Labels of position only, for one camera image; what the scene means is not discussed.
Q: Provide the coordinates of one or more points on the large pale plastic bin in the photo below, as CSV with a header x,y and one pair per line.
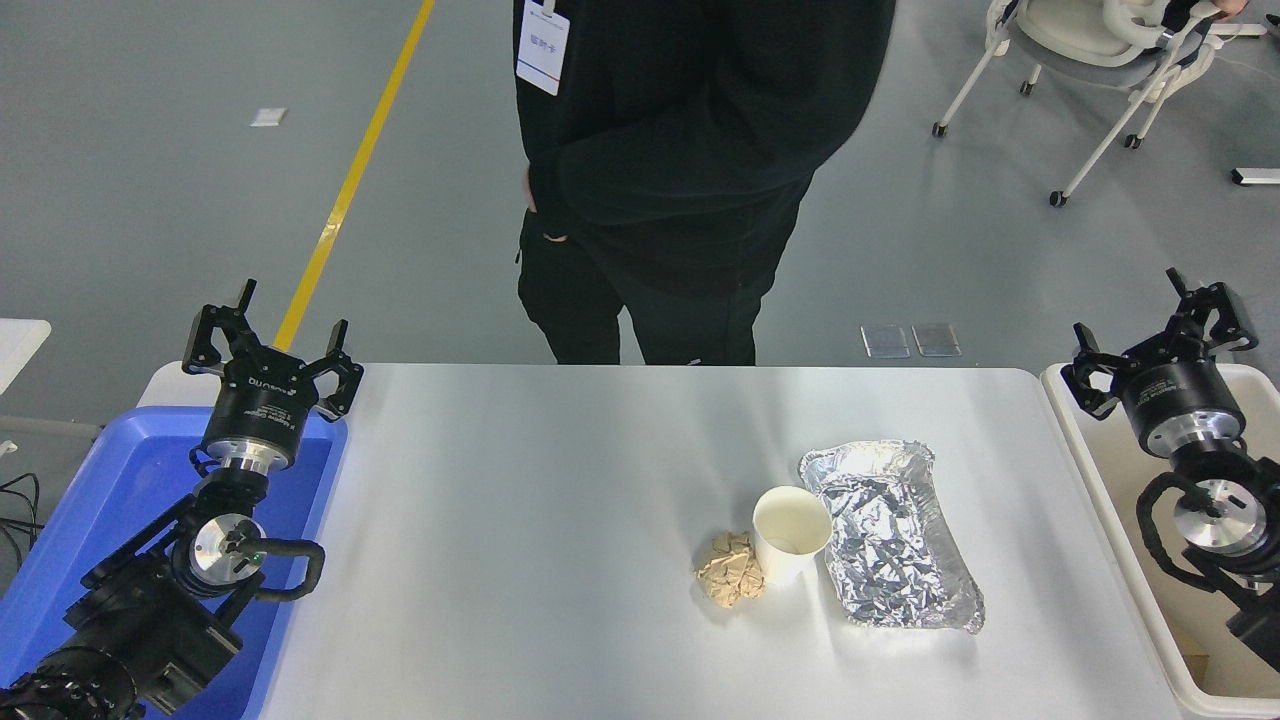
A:
x,y
1110,500

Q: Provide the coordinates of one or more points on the crumpled tan paper ball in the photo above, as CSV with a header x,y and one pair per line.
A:
x,y
728,575

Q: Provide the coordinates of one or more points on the person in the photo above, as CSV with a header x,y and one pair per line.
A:
x,y
1188,12
690,150

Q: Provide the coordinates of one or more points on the blue plastic tray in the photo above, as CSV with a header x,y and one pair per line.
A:
x,y
110,480

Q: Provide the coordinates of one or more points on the crumpled silver foil tray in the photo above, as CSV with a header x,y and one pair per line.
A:
x,y
890,540

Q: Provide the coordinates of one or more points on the white paper cup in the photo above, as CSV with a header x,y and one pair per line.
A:
x,y
790,530

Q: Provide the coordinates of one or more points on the clear floor plate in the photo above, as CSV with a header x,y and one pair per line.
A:
x,y
937,340
885,341

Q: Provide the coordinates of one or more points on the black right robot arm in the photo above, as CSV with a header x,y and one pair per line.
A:
x,y
1215,520

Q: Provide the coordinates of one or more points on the white furniture foot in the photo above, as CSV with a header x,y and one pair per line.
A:
x,y
1258,177

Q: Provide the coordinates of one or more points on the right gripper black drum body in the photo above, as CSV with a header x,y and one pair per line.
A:
x,y
1185,390

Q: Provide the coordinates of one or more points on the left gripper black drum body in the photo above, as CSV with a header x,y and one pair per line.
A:
x,y
262,400

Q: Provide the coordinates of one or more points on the white wheeled chair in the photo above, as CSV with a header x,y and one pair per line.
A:
x,y
1090,40

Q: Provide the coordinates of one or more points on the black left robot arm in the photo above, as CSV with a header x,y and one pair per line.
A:
x,y
120,620

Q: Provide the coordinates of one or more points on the small white floor tag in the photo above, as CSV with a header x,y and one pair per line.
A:
x,y
268,117

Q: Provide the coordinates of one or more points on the white ID badge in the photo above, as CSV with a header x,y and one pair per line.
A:
x,y
543,50

